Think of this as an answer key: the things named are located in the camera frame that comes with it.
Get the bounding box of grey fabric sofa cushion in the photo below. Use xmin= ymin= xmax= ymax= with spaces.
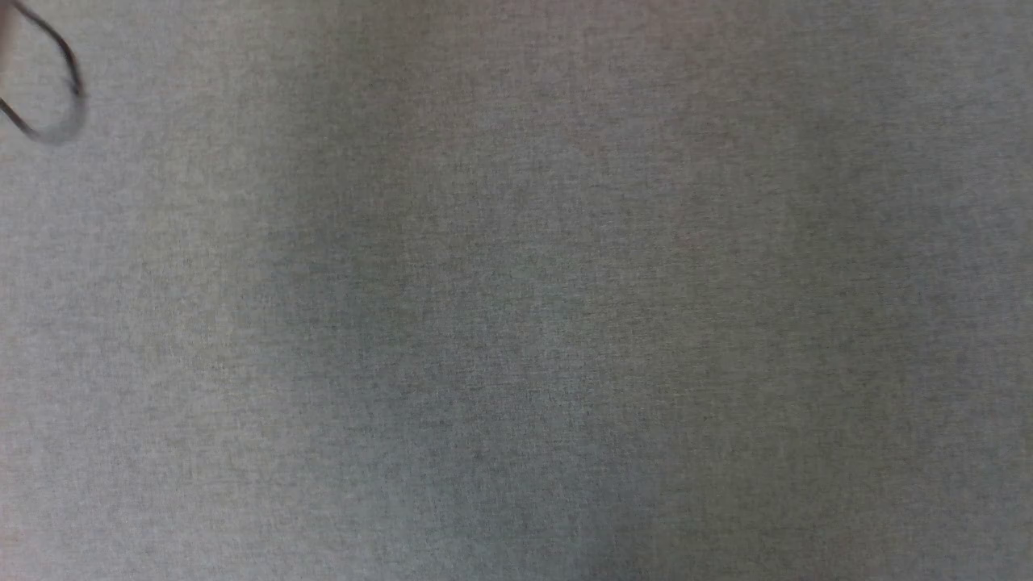
xmin=0 ymin=0 xmax=1033 ymax=581

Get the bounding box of left arm cable, teal plug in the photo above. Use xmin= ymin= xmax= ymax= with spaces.
xmin=0 ymin=0 xmax=88 ymax=148

